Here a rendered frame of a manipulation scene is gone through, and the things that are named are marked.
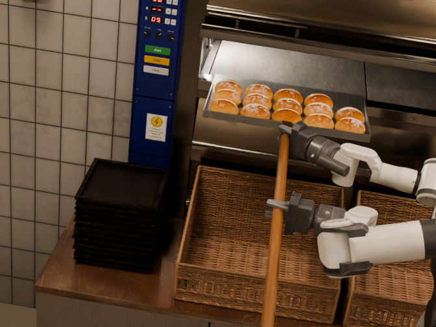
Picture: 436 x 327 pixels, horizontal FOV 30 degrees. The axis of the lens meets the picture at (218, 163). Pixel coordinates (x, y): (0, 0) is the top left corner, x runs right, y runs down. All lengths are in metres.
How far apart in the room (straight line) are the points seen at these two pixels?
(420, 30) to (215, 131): 0.81
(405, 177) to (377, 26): 0.60
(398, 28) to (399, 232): 1.09
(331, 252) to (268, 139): 1.14
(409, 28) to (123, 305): 1.33
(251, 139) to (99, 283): 0.76
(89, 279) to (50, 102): 0.69
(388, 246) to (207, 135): 1.28
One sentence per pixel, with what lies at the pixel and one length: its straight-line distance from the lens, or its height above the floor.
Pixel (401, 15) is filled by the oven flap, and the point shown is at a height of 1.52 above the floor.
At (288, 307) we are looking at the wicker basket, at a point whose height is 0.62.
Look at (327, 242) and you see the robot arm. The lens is 1.92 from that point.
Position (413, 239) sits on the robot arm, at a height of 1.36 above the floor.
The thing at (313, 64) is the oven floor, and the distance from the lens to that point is 3.22.
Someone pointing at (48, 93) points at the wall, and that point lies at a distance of 3.10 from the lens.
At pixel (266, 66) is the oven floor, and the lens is 3.13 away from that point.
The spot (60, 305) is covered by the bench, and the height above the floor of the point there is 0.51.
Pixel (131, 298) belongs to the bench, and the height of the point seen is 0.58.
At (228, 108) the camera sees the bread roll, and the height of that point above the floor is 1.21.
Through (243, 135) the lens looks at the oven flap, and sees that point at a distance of 2.99.
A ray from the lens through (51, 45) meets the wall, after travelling 3.02.
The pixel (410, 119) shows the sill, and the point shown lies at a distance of 2.97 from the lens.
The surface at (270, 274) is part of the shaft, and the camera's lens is 1.94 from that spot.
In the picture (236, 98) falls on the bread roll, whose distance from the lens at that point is 2.74.
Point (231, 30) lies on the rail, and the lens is 2.70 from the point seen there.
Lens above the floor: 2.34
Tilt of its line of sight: 29 degrees down
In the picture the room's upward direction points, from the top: 7 degrees clockwise
